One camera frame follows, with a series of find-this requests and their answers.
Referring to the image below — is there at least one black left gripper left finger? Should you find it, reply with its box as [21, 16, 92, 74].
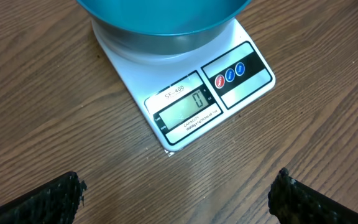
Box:
[0, 171, 87, 224]

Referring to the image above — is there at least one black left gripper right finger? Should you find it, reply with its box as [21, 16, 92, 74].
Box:
[268, 168, 358, 224]

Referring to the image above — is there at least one white digital kitchen scale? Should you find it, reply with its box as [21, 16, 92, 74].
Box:
[93, 20, 276, 152]

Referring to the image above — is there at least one teal metal bowl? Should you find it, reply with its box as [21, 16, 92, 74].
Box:
[77, 0, 250, 55]

